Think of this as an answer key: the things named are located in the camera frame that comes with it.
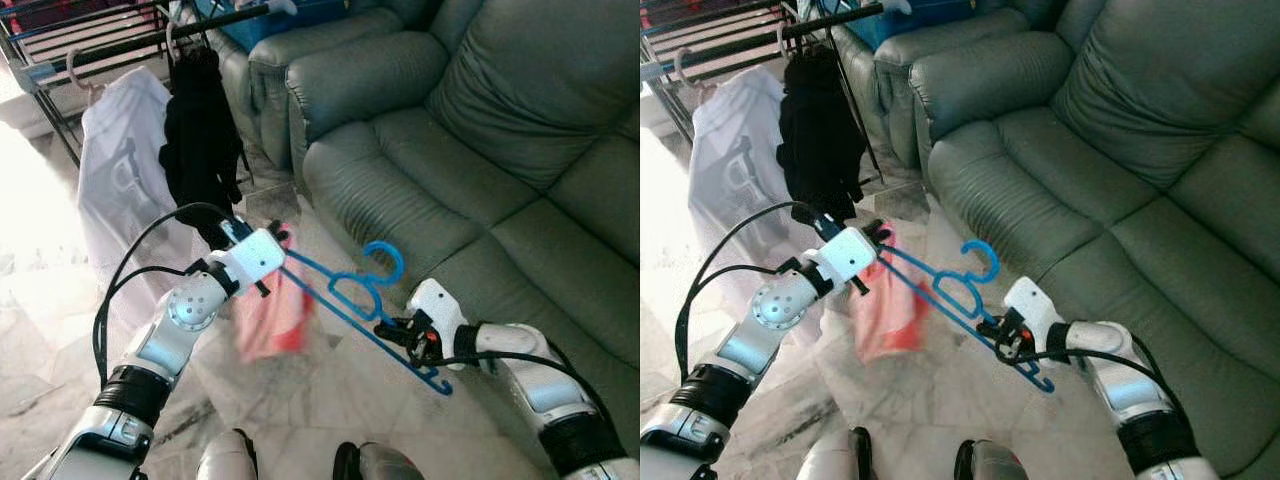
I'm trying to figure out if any blue plastic hanger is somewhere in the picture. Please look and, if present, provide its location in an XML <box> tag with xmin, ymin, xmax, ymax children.
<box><xmin>283</xmin><ymin>240</ymin><xmax>454</xmax><ymax>397</ymax></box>
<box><xmin>880</xmin><ymin>240</ymin><xmax>1058</xmax><ymax>394</ymax></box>

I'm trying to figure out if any black garment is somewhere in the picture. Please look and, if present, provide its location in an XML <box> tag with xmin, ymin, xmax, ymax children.
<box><xmin>775</xmin><ymin>45</ymin><xmax>866</xmax><ymax>226</ymax></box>
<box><xmin>158</xmin><ymin>45</ymin><xmax>246</xmax><ymax>249</ymax></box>

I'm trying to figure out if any robot right leg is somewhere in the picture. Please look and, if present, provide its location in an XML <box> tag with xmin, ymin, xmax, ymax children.
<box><xmin>953</xmin><ymin>438</ymin><xmax>1036</xmax><ymax>480</ymax></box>
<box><xmin>332</xmin><ymin>440</ymin><xmax>426</xmax><ymax>480</ymax></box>

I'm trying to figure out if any robot leg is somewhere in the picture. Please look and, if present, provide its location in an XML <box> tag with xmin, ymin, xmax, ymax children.
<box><xmin>795</xmin><ymin>427</ymin><xmax>871</xmax><ymax>480</ymax></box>
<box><xmin>953</xmin><ymin>438</ymin><xmax>1036</xmax><ymax>480</ymax></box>
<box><xmin>332</xmin><ymin>440</ymin><xmax>426</xmax><ymax>480</ymax></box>
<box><xmin>195</xmin><ymin>428</ymin><xmax>259</xmax><ymax>480</ymax></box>

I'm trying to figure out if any green leather armchair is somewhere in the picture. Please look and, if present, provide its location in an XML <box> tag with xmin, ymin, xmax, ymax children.
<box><xmin>240</xmin><ymin>0</ymin><xmax>471</xmax><ymax>196</ymax></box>
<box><xmin>865</xmin><ymin>0</ymin><xmax>1071</xmax><ymax>181</ymax></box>

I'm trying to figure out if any white printed T-shirt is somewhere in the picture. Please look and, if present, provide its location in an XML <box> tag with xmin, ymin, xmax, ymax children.
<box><xmin>688</xmin><ymin>68</ymin><xmax>801</xmax><ymax>301</ymax></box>
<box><xmin>78</xmin><ymin>65</ymin><xmax>186</xmax><ymax>331</ymax></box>

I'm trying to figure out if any robot left leg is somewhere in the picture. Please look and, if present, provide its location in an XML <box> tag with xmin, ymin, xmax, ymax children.
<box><xmin>195</xmin><ymin>428</ymin><xmax>259</xmax><ymax>480</ymax></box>
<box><xmin>795</xmin><ymin>427</ymin><xmax>871</xmax><ymax>480</ymax></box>

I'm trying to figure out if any green leather sofa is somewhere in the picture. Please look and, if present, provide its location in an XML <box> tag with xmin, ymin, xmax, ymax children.
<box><xmin>288</xmin><ymin>0</ymin><xmax>641</xmax><ymax>480</ymax></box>
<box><xmin>908</xmin><ymin>0</ymin><xmax>1280</xmax><ymax>480</ymax></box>

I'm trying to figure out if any blue bag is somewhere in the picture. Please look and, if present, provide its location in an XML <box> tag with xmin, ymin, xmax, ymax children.
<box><xmin>850</xmin><ymin>0</ymin><xmax>986</xmax><ymax>51</ymax></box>
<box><xmin>195</xmin><ymin>0</ymin><xmax>351</xmax><ymax>53</ymax></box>

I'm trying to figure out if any black metal clothes rack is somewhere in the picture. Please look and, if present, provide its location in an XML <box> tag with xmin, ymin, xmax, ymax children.
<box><xmin>0</xmin><ymin>0</ymin><xmax>301</xmax><ymax>186</ymax></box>
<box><xmin>640</xmin><ymin>0</ymin><xmax>901</xmax><ymax>186</ymax></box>

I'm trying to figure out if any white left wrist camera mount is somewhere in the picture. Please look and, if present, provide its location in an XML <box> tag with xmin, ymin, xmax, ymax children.
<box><xmin>225</xmin><ymin>228</ymin><xmax>288</xmax><ymax>291</ymax></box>
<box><xmin>815</xmin><ymin>226</ymin><xmax>881</xmax><ymax>289</ymax></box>

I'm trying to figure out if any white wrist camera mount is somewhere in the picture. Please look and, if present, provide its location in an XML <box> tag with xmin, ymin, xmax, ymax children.
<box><xmin>815</xmin><ymin>226</ymin><xmax>881</xmax><ymax>289</ymax></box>
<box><xmin>225</xmin><ymin>228</ymin><xmax>288</xmax><ymax>291</ymax></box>
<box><xmin>1003</xmin><ymin>277</ymin><xmax>1064</xmax><ymax>341</ymax></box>
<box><xmin>408</xmin><ymin>278</ymin><xmax>471</xmax><ymax>341</ymax></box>

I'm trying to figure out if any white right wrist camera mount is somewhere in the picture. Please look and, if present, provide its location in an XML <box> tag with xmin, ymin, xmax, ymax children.
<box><xmin>1003</xmin><ymin>277</ymin><xmax>1064</xmax><ymax>341</ymax></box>
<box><xmin>408</xmin><ymin>278</ymin><xmax>471</xmax><ymax>341</ymax></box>

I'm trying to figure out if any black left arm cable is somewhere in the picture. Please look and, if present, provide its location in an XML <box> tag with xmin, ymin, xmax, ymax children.
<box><xmin>677</xmin><ymin>200</ymin><xmax>826</xmax><ymax>376</ymax></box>
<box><xmin>98</xmin><ymin>262</ymin><xmax>209</xmax><ymax>326</ymax></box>
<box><xmin>93</xmin><ymin>202</ymin><xmax>236</xmax><ymax>386</ymax></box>
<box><xmin>685</xmin><ymin>262</ymin><xmax>803</xmax><ymax>321</ymax></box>

